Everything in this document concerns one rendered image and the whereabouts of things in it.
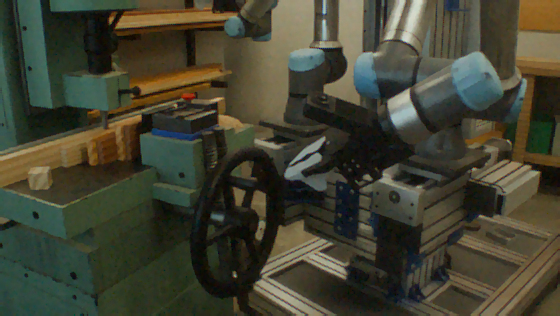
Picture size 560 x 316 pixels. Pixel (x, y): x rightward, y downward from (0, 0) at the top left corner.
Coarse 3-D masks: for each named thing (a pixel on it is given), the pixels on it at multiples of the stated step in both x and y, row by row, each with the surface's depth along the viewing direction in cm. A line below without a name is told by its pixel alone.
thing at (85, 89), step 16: (64, 80) 102; (80, 80) 99; (96, 80) 97; (112, 80) 97; (128, 80) 101; (64, 96) 103; (80, 96) 100; (96, 96) 98; (112, 96) 98; (128, 96) 102
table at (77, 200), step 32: (128, 160) 100; (0, 192) 85; (32, 192) 83; (64, 192) 83; (96, 192) 83; (128, 192) 90; (160, 192) 95; (192, 192) 92; (32, 224) 82; (64, 224) 78; (96, 224) 84
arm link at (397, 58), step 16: (400, 0) 86; (416, 0) 85; (432, 0) 87; (400, 16) 83; (416, 16) 83; (384, 32) 84; (400, 32) 81; (416, 32) 82; (384, 48) 81; (400, 48) 80; (416, 48) 81; (368, 64) 80; (384, 64) 79; (400, 64) 77; (416, 64) 76; (368, 80) 80; (384, 80) 78; (400, 80) 77; (368, 96) 83; (384, 96) 81
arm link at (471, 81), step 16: (464, 64) 64; (480, 64) 62; (432, 80) 66; (448, 80) 64; (464, 80) 63; (480, 80) 62; (496, 80) 64; (416, 96) 67; (432, 96) 66; (448, 96) 64; (464, 96) 64; (480, 96) 63; (496, 96) 63; (432, 112) 66; (448, 112) 65; (464, 112) 65; (432, 128) 68
